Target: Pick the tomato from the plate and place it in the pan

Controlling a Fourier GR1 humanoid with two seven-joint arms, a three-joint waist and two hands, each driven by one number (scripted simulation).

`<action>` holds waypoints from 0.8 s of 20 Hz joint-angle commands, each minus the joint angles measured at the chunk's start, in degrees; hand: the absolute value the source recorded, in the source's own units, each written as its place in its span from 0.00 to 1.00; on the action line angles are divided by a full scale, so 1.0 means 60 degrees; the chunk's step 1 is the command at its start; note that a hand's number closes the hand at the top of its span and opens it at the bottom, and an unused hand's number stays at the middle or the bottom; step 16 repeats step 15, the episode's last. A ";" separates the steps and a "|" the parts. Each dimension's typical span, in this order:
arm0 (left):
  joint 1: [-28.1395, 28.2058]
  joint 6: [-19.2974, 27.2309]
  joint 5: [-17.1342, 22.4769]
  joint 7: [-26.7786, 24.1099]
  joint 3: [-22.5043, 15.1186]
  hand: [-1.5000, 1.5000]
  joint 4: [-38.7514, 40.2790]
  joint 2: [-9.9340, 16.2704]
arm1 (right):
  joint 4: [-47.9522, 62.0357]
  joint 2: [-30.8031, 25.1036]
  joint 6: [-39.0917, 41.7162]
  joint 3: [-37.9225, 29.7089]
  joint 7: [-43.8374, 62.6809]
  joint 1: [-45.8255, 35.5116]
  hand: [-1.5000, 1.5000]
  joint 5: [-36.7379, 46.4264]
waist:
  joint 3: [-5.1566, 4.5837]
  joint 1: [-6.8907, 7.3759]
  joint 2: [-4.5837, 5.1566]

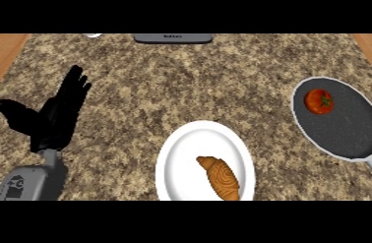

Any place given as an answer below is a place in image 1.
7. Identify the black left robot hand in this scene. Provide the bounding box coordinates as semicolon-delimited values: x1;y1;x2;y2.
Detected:
0;65;93;153

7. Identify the white plate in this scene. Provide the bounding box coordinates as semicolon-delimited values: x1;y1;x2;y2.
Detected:
153;120;257;202

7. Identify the red tomato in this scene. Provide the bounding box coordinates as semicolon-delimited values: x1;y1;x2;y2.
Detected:
304;89;335;115

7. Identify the dark grey pan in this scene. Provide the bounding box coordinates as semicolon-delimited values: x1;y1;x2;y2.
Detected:
291;76;372;174

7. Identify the dark grey appliance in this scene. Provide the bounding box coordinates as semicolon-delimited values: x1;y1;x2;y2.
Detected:
133;33;215;44

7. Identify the brown croissant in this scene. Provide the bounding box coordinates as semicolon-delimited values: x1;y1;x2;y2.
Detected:
195;155;242;202

